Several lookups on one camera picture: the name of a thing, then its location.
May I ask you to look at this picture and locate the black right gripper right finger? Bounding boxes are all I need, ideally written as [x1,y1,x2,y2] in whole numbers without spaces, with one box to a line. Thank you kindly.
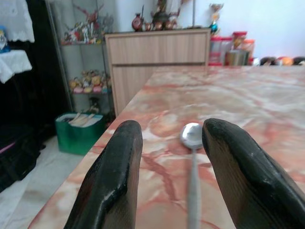
[202,118,305,229]

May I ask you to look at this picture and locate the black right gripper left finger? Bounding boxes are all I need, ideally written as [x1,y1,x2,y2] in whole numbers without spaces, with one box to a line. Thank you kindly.
[64,120,143,229]

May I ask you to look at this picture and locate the silver metal spoon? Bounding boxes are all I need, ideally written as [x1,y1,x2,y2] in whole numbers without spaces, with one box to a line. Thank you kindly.
[180,122,204,229]

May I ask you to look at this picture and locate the green paper bag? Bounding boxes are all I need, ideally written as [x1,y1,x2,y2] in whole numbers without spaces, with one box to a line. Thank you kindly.
[55,112,105,156]

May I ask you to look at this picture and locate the white papers bundle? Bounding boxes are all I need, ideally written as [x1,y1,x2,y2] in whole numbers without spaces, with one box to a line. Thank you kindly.
[68,113,97,127]

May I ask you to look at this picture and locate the small dark figurine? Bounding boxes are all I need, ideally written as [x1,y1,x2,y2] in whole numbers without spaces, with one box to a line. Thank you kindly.
[89,96,101,113]

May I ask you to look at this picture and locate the black fabric bag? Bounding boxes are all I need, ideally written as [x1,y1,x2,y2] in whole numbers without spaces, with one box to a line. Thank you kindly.
[0,124,46,193]

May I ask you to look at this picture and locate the pastel plush figurines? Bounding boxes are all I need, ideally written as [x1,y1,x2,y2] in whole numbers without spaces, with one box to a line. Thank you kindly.
[69,69,112,94]

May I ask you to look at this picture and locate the orange round toy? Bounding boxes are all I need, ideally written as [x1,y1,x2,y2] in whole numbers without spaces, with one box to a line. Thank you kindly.
[276,56,294,66]

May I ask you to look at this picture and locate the glass display shelf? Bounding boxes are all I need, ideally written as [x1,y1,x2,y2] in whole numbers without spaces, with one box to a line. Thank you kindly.
[45,0,115,120]

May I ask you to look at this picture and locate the black tall cabinet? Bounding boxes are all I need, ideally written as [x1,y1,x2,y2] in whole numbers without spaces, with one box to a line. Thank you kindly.
[0,0,72,134]

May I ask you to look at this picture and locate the red lidded clear jar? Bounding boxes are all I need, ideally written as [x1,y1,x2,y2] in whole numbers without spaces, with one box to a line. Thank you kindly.
[209,36,222,65]
[220,37,233,65]

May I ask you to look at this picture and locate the orange lidded jar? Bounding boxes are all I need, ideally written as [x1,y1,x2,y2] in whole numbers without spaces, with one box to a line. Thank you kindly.
[243,39,255,65]

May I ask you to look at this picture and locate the light wooden cabinet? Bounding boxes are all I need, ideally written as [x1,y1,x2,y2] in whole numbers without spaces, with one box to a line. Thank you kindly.
[104,28,212,117]

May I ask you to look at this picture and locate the tall red snack jar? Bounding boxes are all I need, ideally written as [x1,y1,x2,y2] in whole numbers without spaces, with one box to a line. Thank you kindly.
[232,31,248,51]

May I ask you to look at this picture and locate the colourful model figures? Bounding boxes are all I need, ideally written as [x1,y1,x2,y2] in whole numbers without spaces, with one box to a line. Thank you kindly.
[61,4,115,45]

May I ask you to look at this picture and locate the white lace cloth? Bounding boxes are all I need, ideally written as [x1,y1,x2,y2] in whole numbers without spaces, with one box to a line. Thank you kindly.
[0,50,33,84]
[0,0,35,43]

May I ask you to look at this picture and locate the red round vase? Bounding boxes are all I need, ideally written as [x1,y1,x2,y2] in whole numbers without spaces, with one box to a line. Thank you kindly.
[132,13,143,31]

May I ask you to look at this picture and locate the gold trophy with teal ball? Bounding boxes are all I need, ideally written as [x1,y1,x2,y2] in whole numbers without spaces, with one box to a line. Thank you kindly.
[209,2,224,35]

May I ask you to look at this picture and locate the blue printed pack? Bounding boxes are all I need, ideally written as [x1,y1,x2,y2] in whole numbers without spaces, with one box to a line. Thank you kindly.
[0,26,10,53]

